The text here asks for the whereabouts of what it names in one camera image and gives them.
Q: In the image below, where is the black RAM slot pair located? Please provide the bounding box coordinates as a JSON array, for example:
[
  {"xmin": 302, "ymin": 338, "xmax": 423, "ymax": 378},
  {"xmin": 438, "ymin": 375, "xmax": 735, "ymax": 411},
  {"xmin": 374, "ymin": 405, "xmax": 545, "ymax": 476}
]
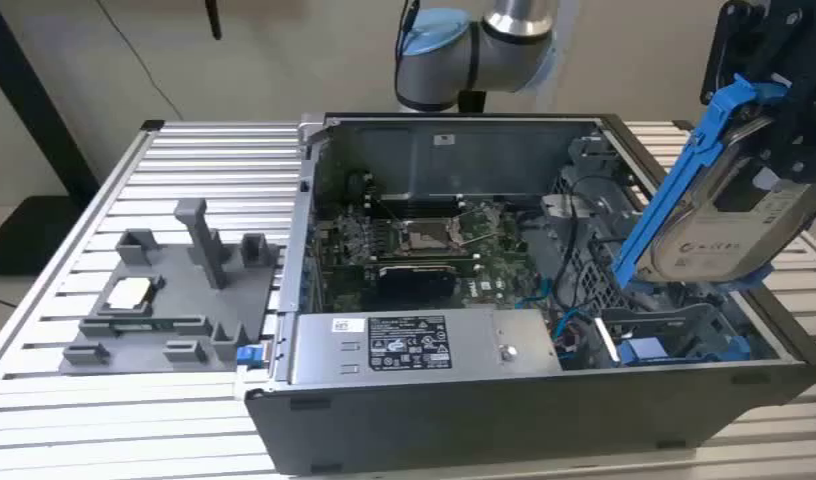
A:
[
  {"xmin": 378, "ymin": 196, "xmax": 465, "ymax": 215},
  {"xmin": 378, "ymin": 251, "xmax": 482, "ymax": 263}
]

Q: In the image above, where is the thin black round cable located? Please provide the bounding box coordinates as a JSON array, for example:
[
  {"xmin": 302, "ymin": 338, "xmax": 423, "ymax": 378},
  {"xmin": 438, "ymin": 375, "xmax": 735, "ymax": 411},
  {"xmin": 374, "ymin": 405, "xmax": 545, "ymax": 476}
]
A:
[{"xmin": 557, "ymin": 173, "xmax": 650, "ymax": 315}]

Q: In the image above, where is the black PC case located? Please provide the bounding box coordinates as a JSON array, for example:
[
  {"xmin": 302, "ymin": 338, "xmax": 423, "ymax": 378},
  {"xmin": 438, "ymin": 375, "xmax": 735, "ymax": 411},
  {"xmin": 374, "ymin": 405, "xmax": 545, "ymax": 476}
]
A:
[{"xmin": 244, "ymin": 112, "xmax": 816, "ymax": 476}]

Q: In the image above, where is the disk bay with blue rails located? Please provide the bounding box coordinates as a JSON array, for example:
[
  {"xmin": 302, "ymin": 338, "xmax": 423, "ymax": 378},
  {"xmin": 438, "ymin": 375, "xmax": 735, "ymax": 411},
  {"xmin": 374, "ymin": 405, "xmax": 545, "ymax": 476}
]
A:
[{"xmin": 594, "ymin": 299, "xmax": 784, "ymax": 371}]

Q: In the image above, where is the green RAM stick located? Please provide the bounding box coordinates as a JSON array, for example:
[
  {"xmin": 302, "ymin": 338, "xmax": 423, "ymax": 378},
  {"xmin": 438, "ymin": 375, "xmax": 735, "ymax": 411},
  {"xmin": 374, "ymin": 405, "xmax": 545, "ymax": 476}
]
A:
[{"xmin": 111, "ymin": 319, "xmax": 184, "ymax": 335}]

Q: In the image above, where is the black stand with base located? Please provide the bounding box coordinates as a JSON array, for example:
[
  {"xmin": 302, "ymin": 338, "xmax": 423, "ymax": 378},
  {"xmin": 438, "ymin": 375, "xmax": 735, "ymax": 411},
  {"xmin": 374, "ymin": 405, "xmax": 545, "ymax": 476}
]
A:
[{"xmin": 0, "ymin": 0, "xmax": 102, "ymax": 277}]

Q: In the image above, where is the black hanging rod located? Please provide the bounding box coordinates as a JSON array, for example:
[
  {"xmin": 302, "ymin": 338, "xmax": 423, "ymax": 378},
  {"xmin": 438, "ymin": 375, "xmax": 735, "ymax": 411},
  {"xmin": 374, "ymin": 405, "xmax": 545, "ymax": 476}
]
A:
[{"xmin": 203, "ymin": 0, "xmax": 224, "ymax": 41}]

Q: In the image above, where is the grey parts rack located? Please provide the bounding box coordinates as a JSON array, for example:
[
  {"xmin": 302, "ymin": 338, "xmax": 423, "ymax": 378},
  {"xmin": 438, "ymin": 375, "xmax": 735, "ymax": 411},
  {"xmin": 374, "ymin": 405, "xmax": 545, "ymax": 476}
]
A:
[{"xmin": 59, "ymin": 198, "xmax": 284, "ymax": 376}]

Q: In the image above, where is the blue case latch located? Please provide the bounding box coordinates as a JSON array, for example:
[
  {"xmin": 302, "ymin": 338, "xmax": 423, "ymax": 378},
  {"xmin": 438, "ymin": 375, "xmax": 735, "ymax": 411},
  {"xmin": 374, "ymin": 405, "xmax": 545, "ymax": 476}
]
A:
[{"xmin": 235, "ymin": 343, "xmax": 268, "ymax": 372}]

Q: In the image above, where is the hard disk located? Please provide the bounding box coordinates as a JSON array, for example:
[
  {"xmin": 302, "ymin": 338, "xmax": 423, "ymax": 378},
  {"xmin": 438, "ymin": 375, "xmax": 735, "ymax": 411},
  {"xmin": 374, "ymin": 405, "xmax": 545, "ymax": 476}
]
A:
[{"xmin": 611, "ymin": 73, "xmax": 816, "ymax": 304}]

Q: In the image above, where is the blue data wire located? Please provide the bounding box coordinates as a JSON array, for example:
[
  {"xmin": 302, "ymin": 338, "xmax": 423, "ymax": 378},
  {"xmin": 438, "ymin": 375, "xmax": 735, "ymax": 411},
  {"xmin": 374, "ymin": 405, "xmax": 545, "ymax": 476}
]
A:
[{"xmin": 527, "ymin": 294, "xmax": 601, "ymax": 347}]

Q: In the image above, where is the black graphics card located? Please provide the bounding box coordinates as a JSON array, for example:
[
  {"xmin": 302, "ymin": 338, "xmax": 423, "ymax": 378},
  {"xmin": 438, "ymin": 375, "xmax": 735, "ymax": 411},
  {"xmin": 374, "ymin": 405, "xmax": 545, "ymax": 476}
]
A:
[{"xmin": 362, "ymin": 263, "xmax": 462, "ymax": 312}]

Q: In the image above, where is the silver power supply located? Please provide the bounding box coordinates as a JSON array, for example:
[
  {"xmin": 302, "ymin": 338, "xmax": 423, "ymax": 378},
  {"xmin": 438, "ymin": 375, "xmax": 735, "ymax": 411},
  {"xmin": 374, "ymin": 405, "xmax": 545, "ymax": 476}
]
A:
[{"xmin": 290, "ymin": 307, "xmax": 565, "ymax": 387}]

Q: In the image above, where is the silver CPU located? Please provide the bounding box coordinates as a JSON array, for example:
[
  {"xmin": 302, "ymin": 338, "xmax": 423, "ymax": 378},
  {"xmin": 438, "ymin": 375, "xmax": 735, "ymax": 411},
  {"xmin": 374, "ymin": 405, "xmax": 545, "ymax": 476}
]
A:
[{"xmin": 106, "ymin": 277, "xmax": 159, "ymax": 312}]

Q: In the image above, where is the green motherboard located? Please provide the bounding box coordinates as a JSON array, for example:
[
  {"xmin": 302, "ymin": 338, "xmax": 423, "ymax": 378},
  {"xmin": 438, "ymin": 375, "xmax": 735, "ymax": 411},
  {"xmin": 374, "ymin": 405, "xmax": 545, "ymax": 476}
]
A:
[{"xmin": 312, "ymin": 199, "xmax": 565, "ymax": 315}]

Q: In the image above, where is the CPU socket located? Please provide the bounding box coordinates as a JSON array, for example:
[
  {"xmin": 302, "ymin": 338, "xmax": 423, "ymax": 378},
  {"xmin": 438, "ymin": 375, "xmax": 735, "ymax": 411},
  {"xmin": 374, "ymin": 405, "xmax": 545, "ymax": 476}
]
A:
[{"xmin": 398, "ymin": 217, "xmax": 465, "ymax": 252}]

